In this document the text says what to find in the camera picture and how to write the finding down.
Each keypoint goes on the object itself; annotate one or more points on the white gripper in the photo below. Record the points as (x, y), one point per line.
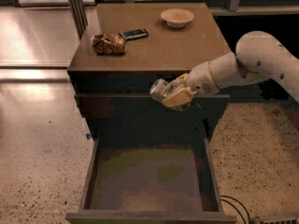
(200, 78)

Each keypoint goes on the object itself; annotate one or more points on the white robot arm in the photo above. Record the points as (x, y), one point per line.
(258, 56)

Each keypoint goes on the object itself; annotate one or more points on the dark wooden drawer cabinet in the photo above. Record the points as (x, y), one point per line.
(113, 91)

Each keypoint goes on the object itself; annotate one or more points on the open bottom drawer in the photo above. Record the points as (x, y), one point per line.
(163, 184)

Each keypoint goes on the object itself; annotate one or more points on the white ceramic bowl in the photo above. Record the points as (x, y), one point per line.
(177, 17)

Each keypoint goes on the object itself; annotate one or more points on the brown snack bag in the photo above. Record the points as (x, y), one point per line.
(108, 44)

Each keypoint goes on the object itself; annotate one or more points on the blue floor tape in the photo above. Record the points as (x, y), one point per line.
(89, 136)

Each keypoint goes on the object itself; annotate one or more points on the grey power strip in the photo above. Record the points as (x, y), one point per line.
(274, 220)

